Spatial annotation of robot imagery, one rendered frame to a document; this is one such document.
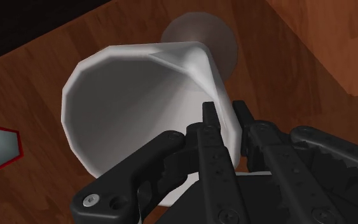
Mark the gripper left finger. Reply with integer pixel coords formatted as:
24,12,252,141
69,101,251,224

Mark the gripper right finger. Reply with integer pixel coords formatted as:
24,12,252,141
232,100,358,224

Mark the white cup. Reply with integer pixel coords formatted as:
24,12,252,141
61,41,243,207

